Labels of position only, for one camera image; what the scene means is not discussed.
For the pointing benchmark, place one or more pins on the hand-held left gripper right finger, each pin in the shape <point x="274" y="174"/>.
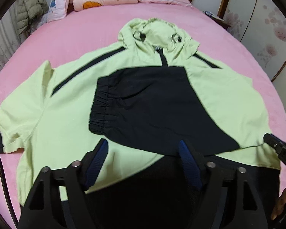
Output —
<point x="189" y="164"/>

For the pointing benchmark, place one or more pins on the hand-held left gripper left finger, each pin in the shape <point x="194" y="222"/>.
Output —
<point x="98" y="158"/>

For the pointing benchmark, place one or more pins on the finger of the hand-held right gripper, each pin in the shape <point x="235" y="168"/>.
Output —
<point x="274" y="143"/>

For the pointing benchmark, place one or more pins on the green and black hooded jacket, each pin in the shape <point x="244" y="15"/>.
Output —
<point x="62" y="114"/>

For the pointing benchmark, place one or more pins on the person's right hand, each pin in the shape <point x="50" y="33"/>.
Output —
<point x="280" y="202"/>

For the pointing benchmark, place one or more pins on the flower pattern wardrobe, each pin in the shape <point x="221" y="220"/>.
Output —
<point x="264" y="23"/>

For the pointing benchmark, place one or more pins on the pink bed sheet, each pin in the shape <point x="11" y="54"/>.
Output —
<point x="85" y="33"/>

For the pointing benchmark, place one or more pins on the dark wooden nightstand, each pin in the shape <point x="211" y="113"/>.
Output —
<point x="216" y="20"/>

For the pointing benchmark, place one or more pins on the white curtain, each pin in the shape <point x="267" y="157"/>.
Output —
<point x="4" y="43"/>

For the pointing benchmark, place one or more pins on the white cartoon print pillow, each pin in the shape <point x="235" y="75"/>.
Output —
<point x="58" y="6"/>

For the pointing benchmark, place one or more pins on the grey puffer jacket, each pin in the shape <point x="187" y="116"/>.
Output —
<point x="29" y="7"/>

